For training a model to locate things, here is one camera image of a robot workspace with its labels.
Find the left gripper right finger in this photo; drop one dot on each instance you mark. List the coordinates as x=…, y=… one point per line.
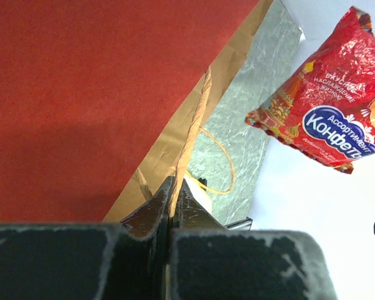
x=208, y=261

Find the small whiteboard orange frame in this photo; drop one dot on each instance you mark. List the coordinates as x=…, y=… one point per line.
x=199, y=194

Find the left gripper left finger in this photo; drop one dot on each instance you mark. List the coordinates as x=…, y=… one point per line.
x=116, y=260

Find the red paper bag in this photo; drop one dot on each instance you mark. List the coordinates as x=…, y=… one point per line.
x=86, y=87

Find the red candy snack bag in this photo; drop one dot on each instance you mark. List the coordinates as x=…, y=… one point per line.
x=326, y=109

